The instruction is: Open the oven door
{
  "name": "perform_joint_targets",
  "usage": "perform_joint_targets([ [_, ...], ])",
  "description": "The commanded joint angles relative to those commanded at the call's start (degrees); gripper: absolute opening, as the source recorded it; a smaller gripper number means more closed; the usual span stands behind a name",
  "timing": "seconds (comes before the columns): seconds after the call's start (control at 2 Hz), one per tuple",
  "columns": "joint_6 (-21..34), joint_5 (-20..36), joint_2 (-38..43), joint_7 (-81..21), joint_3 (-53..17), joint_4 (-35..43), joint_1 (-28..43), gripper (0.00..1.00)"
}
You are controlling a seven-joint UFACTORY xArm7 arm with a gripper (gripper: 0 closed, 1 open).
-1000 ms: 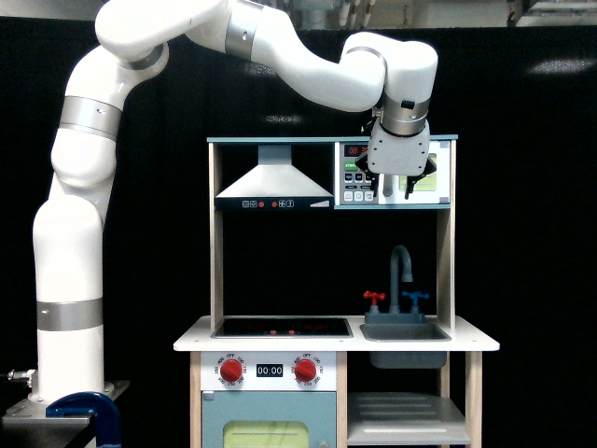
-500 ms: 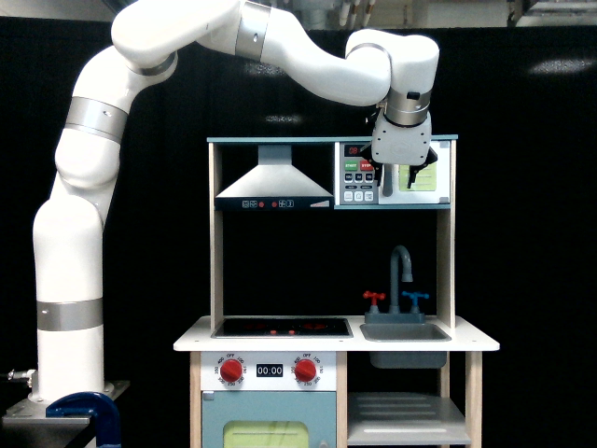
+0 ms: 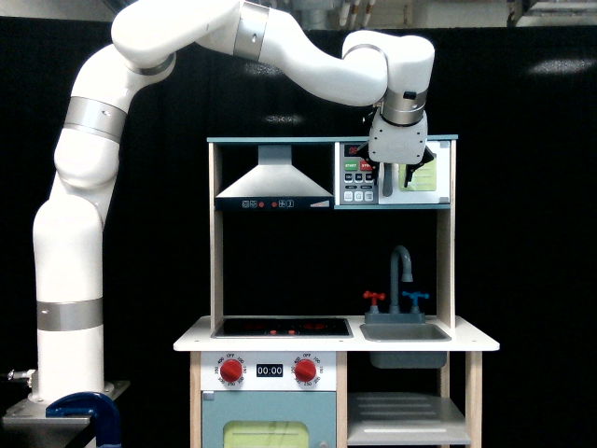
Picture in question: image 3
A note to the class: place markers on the teal lower oven door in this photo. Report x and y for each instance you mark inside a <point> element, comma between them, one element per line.
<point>268,419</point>

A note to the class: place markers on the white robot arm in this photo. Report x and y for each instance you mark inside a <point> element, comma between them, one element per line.
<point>391,72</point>

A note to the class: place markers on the right red oven knob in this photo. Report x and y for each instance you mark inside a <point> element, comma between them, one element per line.
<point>305,370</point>

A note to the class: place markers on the black oven timer display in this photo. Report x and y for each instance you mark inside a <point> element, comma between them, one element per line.
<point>269,370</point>

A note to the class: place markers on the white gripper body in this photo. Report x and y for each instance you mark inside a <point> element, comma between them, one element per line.
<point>390,143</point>

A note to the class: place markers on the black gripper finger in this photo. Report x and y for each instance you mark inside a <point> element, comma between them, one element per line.
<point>410,169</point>
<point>368,167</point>

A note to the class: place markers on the grey toy sink basin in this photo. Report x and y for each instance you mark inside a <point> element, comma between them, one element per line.
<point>406,333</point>

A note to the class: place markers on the black toy stovetop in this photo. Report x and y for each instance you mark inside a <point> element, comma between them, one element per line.
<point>278,327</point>

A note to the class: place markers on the left red oven knob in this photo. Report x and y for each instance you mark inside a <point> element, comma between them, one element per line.
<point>231,370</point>

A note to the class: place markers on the grey range hood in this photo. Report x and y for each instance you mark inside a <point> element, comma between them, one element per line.
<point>274,184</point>

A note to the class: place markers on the black backdrop curtain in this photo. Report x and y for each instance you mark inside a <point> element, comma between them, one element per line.
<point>523,104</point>

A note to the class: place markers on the grey lower shelf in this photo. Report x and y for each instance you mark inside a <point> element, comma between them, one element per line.
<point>402,418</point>

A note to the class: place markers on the wooden toy kitchen frame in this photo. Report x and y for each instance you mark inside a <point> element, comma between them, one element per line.
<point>319,263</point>

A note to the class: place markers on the blue C-clamp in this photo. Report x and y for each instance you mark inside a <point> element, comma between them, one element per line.
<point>99,407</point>

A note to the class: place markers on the blue tap handle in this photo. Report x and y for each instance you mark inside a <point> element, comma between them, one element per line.
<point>415,297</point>

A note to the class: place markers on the grey microwave control panel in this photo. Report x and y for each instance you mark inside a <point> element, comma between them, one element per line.
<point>349,189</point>

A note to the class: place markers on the red tap handle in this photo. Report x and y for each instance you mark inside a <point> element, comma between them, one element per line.
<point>374,298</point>

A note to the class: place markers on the red oven knob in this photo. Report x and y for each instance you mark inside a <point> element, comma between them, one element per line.
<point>305,370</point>
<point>231,370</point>

